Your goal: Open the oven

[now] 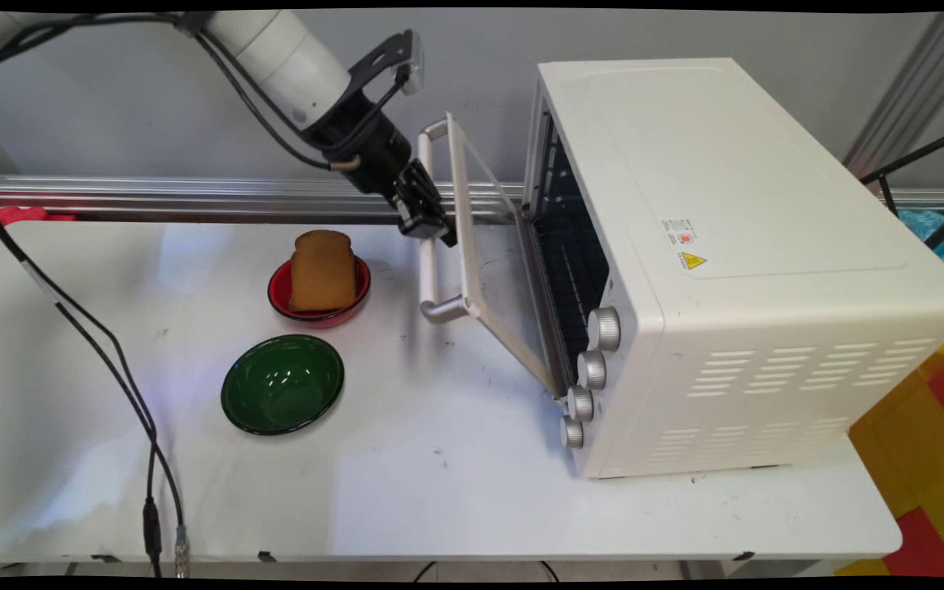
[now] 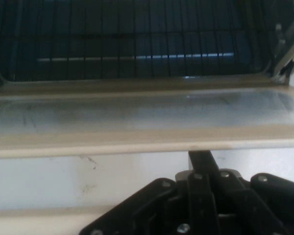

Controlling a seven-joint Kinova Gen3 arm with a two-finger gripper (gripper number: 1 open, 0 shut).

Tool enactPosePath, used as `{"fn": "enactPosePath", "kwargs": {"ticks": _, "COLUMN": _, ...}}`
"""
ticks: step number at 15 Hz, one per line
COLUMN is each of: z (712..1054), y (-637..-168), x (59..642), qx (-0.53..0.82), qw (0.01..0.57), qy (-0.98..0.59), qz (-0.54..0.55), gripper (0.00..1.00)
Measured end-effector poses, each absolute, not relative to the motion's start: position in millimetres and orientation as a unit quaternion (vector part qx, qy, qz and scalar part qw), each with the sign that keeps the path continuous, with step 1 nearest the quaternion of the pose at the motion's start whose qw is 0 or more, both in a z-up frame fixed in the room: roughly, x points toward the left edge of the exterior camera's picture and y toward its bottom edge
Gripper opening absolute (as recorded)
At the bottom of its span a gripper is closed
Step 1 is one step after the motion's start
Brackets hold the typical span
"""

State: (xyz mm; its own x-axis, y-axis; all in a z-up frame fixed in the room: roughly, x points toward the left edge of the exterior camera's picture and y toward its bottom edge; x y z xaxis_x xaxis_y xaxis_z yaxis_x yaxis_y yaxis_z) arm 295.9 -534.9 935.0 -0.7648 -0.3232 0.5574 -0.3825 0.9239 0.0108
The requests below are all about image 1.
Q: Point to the red bowl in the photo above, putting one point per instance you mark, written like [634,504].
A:
[279,291]

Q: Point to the green bowl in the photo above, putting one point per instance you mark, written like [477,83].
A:
[283,385]

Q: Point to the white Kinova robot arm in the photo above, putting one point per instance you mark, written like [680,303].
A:
[279,53]

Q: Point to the brown toast slice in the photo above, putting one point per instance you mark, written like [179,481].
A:
[323,274]

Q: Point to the blue patterned sheet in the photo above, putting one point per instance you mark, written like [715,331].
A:
[935,223]

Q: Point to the aluminium profile post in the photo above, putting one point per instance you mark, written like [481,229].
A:
[914,90]

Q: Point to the white toaster oven body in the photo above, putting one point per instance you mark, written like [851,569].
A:
[751,246]

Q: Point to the silver oven knob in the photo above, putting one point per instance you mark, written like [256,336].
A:
[572,432]
[592,369]
[605,329]
[580,403]

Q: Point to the black metal frame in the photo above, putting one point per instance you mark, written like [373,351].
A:
[919,154]

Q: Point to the aluminium profile rail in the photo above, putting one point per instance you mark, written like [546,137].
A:
[152,197]

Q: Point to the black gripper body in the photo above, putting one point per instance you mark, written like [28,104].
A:
[369,152]

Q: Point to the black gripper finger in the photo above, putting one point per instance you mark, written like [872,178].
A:
[416,217]
[431,197]

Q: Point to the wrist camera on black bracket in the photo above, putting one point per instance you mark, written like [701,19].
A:
[410,61]

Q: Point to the red cloth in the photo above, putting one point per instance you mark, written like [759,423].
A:
[5,223]

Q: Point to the yellow red foam mat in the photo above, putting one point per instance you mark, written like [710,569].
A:
[919,459]

